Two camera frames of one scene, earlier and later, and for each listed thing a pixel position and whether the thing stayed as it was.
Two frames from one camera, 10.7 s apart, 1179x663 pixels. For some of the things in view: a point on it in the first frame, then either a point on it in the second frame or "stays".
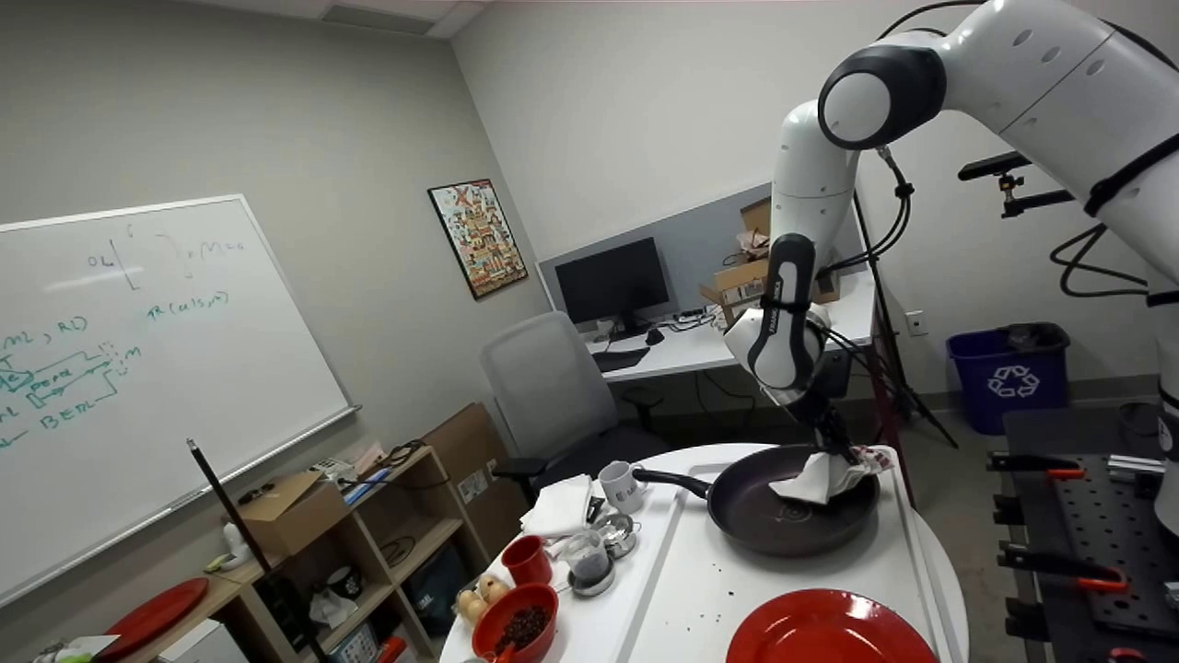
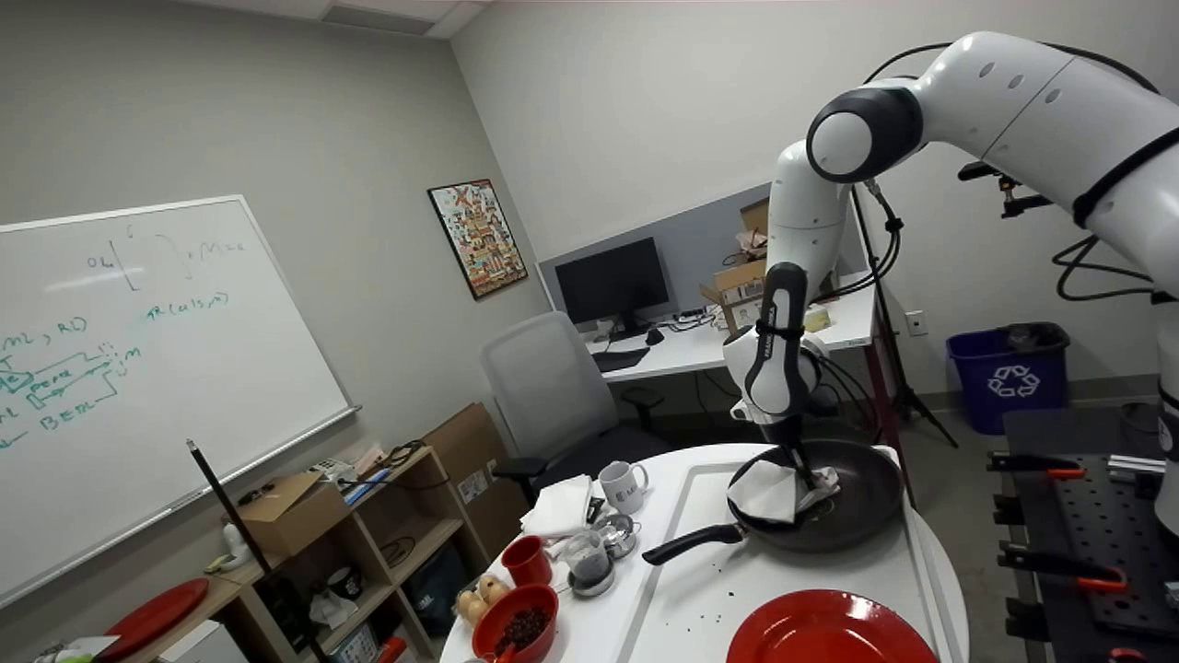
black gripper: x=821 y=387 → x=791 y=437
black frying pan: x=746 y=505 → x=851 y=501
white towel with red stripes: x=827 y=475 → x=767 y=491
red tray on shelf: x=139 y=623 stays
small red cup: x=528 y=556 stays
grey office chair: x=549 y=409 stays
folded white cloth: x=562 y=505 stays
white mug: x=616 y=479 stays
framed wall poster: x=479 y=236 stays
